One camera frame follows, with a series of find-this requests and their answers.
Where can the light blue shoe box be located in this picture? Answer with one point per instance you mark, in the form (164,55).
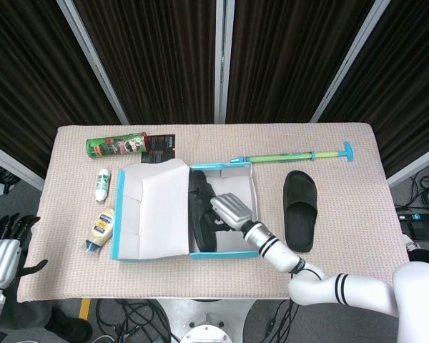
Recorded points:
(157,214)

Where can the mayonnaise squeeze bottle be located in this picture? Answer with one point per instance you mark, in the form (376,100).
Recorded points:
(102,228)

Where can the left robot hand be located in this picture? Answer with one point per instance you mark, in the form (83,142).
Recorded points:
(0,259)

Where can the small white green bottle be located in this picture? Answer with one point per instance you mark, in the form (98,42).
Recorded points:
(103,182)

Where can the green blue water pump toy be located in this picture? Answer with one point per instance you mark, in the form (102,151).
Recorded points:
(289,155)

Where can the grey metal frame post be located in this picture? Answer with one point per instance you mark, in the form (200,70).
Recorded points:
(14,164)
(414,166)
(350,60)
(93,60)
(224,53)

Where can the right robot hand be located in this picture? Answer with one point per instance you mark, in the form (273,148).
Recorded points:
(232,211)

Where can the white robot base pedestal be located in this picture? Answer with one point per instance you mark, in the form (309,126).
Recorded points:
(207,321)

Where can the green chips can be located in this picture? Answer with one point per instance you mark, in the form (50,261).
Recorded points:
(107,146)

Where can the black red snack packet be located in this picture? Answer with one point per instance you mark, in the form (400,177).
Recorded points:
(161,143)

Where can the black slipper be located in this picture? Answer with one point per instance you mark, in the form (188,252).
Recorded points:
(300,186)
(199,186)

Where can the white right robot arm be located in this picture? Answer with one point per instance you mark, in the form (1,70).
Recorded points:
(279,253)

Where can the dark brown pleated curtain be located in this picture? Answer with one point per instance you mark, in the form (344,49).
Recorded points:
(28,71)
(157,53)
(407,71)
(289,53)

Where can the beige woven table cloth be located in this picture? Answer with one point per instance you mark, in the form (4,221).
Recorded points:
(214,278)

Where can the black foot pedal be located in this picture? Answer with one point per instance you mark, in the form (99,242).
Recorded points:
(425,230)

